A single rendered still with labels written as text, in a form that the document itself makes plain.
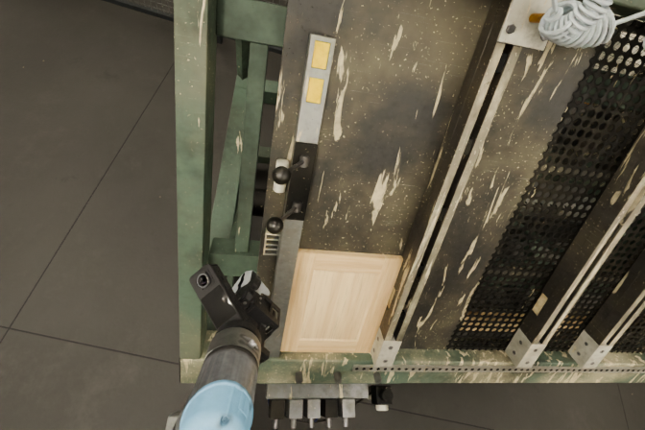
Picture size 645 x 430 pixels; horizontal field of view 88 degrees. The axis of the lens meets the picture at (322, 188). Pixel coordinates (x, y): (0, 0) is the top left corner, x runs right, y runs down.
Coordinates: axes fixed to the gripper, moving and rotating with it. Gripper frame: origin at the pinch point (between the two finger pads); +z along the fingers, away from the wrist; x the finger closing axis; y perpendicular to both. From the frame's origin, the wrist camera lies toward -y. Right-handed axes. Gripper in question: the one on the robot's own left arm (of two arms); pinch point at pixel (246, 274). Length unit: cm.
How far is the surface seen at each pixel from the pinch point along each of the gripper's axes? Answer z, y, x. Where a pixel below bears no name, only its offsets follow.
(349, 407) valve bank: 32, 69, -25
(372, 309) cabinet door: 28, 44, 6
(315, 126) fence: 10.4, -11.8, 30.7
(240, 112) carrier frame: 108, -35, 9
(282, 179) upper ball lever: 0.3, -9.3, 19.0
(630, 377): 42, 151, 59
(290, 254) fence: 19.0, 9.2, 3.3
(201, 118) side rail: 7.9, -28.9, 14.2
